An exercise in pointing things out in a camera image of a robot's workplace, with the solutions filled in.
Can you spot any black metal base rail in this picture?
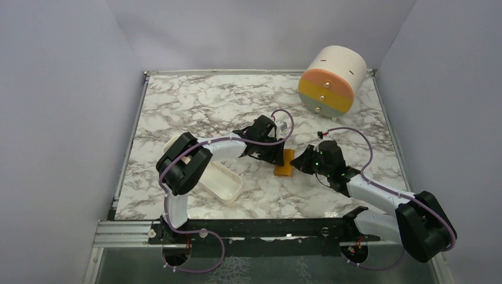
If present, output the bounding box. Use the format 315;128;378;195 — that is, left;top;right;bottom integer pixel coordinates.
124;212;380;257

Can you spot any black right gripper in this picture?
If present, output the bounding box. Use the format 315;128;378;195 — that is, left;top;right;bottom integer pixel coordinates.
290;144;332;178

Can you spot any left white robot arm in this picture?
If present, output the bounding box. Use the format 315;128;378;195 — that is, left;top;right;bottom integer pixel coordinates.
156;115;288;243

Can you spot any yellow leather card holder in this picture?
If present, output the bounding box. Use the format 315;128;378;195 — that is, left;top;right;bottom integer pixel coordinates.
273;149;295;177

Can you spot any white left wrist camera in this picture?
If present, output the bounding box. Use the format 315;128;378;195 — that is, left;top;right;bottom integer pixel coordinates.
275;121;288;132

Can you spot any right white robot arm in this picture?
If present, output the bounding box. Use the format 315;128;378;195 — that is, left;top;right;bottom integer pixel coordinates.
290;141;458;263

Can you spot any cylindrical pastel drawer box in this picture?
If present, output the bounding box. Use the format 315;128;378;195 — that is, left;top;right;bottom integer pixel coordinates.
298;46;367;119

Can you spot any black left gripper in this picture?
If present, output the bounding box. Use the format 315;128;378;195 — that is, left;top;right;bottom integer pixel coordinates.
255;134;284;166

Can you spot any white oval plastic tray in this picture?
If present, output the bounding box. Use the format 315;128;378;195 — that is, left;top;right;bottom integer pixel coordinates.
156;133;246;209

